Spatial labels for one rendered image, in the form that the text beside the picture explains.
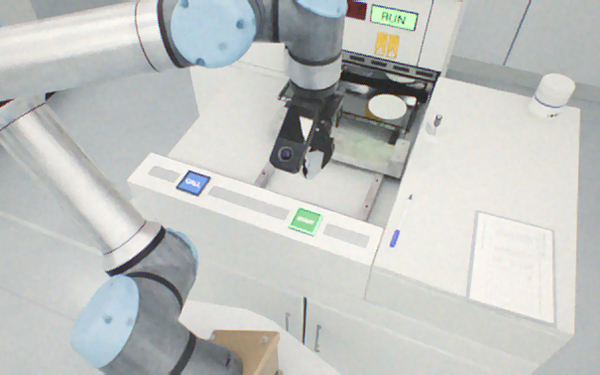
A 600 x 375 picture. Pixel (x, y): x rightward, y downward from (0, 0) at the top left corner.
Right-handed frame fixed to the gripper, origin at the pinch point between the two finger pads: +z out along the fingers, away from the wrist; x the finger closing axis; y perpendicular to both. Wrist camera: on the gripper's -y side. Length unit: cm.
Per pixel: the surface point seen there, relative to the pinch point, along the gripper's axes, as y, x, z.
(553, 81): 52, -40, 5
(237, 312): -16.6, 8.0, 28.7
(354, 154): 30.2, -1.7, 22.7
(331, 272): -4.0, -7.7, 22.0
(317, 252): -4.0, -4.5, 16.5
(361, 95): 51, 3, 21
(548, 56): 207, -64, 89
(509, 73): 206, -49, 105
